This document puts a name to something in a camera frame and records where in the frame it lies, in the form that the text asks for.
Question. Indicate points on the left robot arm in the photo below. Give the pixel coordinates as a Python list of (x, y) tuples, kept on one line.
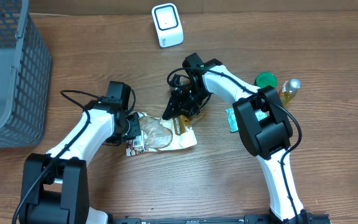
[(55, 184)]

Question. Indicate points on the teal white snack packet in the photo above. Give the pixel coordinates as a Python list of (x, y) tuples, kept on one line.
[(232, 119)]

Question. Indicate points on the yellow liquid bottle silver cap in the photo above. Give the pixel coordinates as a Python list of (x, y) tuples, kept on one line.
[(289, 90)]

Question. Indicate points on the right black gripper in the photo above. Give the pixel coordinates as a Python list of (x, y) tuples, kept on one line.
[(179, 101)]

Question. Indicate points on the grey plastic mesh basket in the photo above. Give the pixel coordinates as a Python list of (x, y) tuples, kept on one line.
[(25, 73)]

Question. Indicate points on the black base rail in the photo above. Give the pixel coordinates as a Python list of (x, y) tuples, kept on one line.
[(307, 218)]

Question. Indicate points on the brown snack packet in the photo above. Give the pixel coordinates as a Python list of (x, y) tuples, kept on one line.
[(157, 135)]

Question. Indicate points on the green lid white jar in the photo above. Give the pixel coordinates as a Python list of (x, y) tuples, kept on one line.
[(265, 79)]

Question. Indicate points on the white barcode scanner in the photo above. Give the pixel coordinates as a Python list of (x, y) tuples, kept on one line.
[(167, 25)]

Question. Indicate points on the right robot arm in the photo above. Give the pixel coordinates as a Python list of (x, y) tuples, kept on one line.
[(264, 125)]

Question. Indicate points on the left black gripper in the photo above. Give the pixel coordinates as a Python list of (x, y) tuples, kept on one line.
[(134, 127)]

